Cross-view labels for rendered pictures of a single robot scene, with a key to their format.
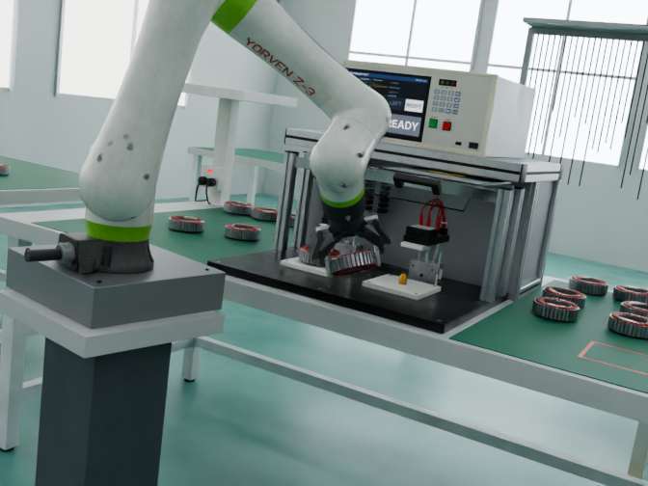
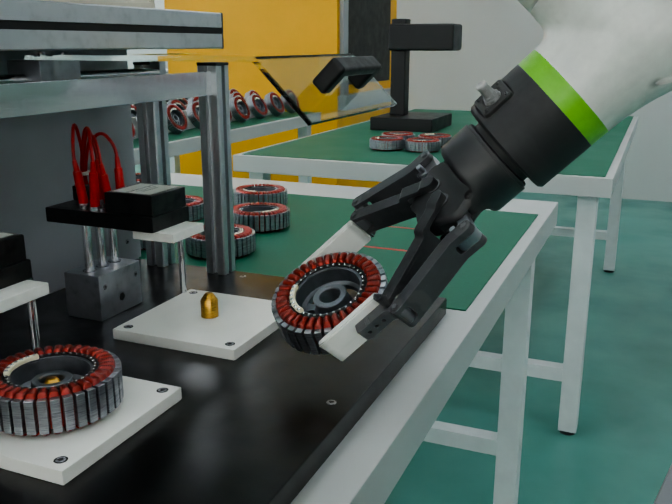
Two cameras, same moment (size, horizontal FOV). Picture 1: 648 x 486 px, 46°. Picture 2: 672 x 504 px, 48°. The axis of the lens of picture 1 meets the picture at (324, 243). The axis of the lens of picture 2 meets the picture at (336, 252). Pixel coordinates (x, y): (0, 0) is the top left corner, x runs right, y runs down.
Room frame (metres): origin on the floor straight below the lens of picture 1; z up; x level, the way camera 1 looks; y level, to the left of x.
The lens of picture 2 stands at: (1.80, 0.60, 1.08)
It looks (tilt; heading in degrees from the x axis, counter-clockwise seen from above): 15 degrees down; 264
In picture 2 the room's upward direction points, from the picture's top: straight up
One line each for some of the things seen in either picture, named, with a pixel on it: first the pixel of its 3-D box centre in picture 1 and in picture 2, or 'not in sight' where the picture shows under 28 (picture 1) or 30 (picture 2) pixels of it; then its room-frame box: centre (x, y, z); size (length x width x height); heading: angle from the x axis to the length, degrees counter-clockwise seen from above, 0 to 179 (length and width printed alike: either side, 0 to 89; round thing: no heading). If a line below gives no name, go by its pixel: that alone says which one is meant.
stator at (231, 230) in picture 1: (242, 231); not in sight; (2.36, 0.26, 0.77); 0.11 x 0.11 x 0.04
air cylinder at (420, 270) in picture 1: (425, 270); (104, 287); (1.98, -0.28, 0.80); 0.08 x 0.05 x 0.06; 61
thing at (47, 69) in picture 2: not in sight; (44, 72); (2.02, -0.26, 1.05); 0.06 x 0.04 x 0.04; 61
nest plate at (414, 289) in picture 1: (402, 285); (210, 320); (1.86, -0.21, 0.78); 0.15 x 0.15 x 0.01; 61
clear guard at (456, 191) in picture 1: (441, 187); (222, 82); (1.83, -0.26, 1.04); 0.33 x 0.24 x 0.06; 151
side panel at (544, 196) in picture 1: (533, 236); not in sight; (2.11, -0.58, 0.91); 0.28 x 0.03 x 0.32; 151
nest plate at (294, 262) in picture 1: (318, 265); (55, 414); (1.97, 0.01, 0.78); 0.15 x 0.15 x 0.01; 61
